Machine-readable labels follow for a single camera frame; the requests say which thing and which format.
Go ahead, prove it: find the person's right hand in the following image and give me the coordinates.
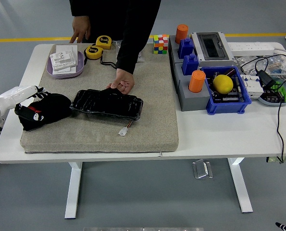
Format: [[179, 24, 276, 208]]
[[69, 16, 91, 44]]

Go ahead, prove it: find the black circuit board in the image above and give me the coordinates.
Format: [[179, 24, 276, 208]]
[[209, 68, 246, 103]]

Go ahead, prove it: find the yellow tape measure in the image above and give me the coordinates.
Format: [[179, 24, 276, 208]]
[[95, 35, 113, 51], [84, 45, 104, 60]]

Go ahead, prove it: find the black power adapter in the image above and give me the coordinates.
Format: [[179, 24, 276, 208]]
[[256, 69, 277, 89]]

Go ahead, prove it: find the colourful puzzle cube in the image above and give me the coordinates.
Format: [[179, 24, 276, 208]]
[[153, 34, 169, 55]]

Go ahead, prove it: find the purple oval tray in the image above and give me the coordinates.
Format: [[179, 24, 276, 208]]
[[46, 50, 86, 79]]

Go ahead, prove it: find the grey electrical enclosure box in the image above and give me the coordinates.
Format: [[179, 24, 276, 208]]
[[190, 31, 235, 68]]

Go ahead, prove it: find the white table leg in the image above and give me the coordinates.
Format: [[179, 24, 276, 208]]
[[227, 157, 254, 214], [64, 161, 83, 219]]

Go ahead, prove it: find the white switch module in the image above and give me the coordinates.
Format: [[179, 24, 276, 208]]
[[50, 51, 77, 71]]

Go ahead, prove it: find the orange cylinder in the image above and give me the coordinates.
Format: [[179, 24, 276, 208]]
[[188, 70, 206, 93], [175, 24, 189, 45]]

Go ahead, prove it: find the grey block base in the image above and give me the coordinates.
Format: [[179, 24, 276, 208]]
[[173, 63, 212, 112], [168, 35, 199, 67]]

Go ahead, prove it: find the white circuit breaker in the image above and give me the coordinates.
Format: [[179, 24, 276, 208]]
[[240, 74, 264, 99]]

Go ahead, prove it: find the blue plastic bin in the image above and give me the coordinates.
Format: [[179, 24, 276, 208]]
[[200, 66, 252, 115]]

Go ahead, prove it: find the white flat switch plate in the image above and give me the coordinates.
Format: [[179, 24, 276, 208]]
[[53, 66, 76, 75], [55, 45, 78, 54]]

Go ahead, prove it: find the blue plastic block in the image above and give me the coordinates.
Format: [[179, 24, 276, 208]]
[[177, 38, 195, 60], [181, 53, 199, 76]]

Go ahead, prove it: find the black adapter cable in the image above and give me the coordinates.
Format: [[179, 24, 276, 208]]
[[240, 54, 286, 164]]

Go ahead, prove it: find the white power cable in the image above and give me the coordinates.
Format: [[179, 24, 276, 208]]
[[274, 48, 286, 73]]

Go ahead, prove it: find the black wrist strap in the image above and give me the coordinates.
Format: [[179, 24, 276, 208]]
[[99, 55, 117, 70]]

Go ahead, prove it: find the white connector with wires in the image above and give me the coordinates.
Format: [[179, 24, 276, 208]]
[[118, 120, 134, 137]]

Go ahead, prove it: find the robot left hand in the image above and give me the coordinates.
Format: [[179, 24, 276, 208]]
[[0, 84, 51, 123]]

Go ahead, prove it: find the yellow ball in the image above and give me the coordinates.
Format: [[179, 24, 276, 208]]
[[212, 74, 234, 95]]

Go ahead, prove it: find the person's left hand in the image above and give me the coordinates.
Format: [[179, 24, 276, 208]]
[[106, 68, 135, 95]]

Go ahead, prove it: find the white table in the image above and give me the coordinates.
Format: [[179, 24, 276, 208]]
[[0, 42, 286, 219]]

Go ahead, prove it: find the white power strip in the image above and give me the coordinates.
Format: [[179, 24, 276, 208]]
[[228, 42, 275, 56]]

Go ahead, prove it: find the black electronic module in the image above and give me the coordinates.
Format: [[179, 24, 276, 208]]
[[262, 88, 282, 103]]

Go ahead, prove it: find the clear bag of parts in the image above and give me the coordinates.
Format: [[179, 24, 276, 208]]
[[234, 55, 286, 81]]

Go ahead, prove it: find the green terminal block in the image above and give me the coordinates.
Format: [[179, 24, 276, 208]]
[[272, 81, 286, 103]]

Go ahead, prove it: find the black rag with red tag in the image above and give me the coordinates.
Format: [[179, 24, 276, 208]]
[[18, 93, 73, 132]]

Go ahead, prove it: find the silver metal floor plate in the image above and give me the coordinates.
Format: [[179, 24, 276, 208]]
[[192, 159, 214, 180]]

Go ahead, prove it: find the light blue tray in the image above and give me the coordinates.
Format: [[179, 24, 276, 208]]
[[257, 77, 286, 107]]

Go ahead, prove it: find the grey-brown mat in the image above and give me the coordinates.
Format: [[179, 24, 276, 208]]
[[20, 43, 179, 154]]

